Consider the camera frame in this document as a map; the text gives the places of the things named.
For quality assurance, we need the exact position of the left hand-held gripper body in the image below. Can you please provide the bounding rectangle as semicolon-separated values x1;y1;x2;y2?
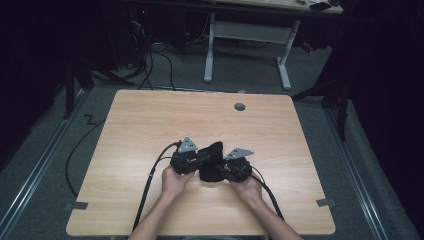
169;136;201;176

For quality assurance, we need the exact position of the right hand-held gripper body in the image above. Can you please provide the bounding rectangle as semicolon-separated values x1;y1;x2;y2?
219;147;255;184

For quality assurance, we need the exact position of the black sock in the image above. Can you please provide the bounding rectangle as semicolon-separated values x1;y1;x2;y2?
197;140;225;184

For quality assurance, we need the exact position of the person's left hand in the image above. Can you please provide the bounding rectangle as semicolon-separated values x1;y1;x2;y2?
161;164;196;202

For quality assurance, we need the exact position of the person's right hand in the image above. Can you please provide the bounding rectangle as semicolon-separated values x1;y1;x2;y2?
229;174;265;208

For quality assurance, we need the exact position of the grey tape strip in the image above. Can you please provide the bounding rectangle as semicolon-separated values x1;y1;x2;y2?
63;201;89;212
315;197;336;208

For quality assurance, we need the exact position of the black metal stand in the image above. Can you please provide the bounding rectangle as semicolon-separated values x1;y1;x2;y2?
291;76;352;142
62;56;135;120

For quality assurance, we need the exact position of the black computer tower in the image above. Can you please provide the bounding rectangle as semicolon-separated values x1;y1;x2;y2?
111;6;151;68

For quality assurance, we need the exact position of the light wooden desk top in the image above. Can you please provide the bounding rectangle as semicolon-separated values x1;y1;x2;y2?
213;0;344;15

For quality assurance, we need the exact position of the black phone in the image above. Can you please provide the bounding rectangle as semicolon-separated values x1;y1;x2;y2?
308;1;333;12

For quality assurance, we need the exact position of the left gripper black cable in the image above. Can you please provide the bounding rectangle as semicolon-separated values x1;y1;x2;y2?
132;141;183;232

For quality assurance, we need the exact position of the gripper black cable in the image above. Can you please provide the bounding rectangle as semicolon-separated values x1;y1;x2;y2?
249;165;286;222
132;141;183;232

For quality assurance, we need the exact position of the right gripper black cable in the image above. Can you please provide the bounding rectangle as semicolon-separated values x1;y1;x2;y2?
249;165;286;222

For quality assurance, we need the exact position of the bundle of black cables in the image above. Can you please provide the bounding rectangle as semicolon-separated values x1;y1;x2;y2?
123;19;177;92

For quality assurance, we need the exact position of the black floor cable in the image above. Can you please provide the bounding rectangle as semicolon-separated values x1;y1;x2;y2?
64;118;108;198

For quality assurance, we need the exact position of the metal floor rail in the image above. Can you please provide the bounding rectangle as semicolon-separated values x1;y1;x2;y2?
0;89;88;234
324;108;389;240

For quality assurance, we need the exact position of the white metal desk frame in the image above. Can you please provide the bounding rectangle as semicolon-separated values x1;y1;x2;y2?
203;12;301;91

